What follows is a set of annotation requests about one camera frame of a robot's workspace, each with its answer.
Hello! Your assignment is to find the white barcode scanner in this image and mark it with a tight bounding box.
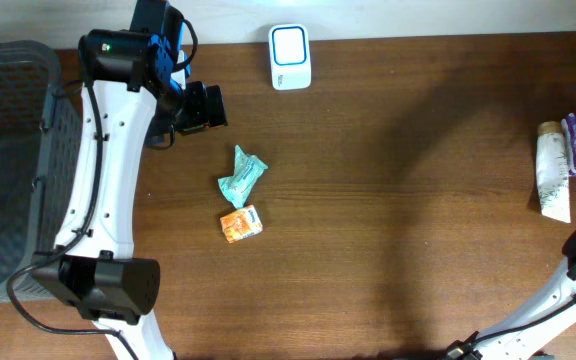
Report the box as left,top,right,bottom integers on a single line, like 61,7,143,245
268,24,312,91

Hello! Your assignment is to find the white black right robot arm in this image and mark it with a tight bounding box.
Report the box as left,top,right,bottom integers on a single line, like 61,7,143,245
445,132,576,359

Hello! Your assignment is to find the orange tissue packet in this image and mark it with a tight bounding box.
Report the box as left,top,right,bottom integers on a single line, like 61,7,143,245
220,205,263,243

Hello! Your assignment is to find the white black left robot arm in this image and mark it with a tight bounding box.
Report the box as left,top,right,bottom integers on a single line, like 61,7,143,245
31,1,227,359

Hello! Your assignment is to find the white tube with gold cap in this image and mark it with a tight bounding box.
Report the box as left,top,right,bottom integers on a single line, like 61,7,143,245
535,121,571,223

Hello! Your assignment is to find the teal toilet tissue pack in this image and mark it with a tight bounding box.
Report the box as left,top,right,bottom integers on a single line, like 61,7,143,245
218,145,268,209

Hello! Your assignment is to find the grey plastic mesh basket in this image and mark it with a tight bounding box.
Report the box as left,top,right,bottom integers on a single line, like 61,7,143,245
0,41,82,303

